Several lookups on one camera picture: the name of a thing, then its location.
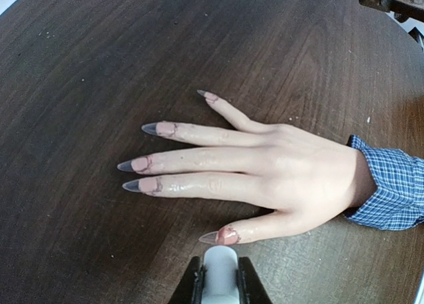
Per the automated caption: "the white nail polish cap brush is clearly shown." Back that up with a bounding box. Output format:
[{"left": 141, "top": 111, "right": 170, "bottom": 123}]
[{"left": 199, "top": 231, "right": 240, "bottom": 304}]

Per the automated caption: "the mannequin hand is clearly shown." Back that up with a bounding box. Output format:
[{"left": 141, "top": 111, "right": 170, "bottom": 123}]
[{"left": 117, "top": 91, "right": 377, "bottom": 245}]

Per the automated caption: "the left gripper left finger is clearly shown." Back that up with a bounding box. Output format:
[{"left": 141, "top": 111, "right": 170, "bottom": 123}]
[{"left": 168, "top": 256, "right": 204, "bottom": 304}]

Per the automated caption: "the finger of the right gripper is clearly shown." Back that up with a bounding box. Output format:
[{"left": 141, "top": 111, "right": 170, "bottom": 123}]
[{"left": 391, "top": 6, "right": 424, "bottom": 23}]

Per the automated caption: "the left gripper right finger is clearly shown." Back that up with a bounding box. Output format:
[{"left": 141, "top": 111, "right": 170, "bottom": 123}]
[{"left": 237, "top": 257, "right": 272, "bottom": 304}]

